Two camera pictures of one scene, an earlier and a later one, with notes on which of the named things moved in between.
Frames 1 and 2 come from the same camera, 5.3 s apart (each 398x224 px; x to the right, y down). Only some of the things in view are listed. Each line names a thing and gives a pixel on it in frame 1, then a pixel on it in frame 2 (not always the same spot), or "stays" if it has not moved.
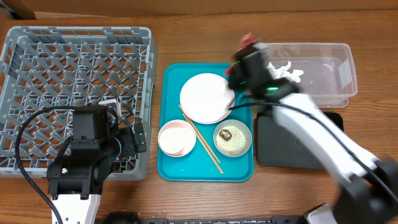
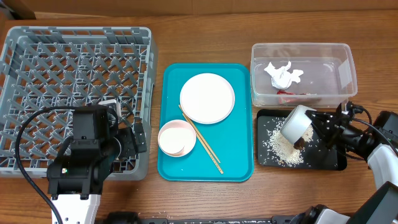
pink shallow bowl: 177,138 stays
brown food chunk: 225,134 → 299,144
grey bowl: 239,124 → 296,124
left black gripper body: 128,146 stays
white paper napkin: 282,72 stays
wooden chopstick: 199,134 stays
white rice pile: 235,145 → 278,149
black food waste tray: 277,150 stays
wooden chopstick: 203,143 stays
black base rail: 120,218 stays
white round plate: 206,98 stays
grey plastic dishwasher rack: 45,66 stays
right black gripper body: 236,73 → 328,123
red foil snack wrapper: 246,40 → 287,98
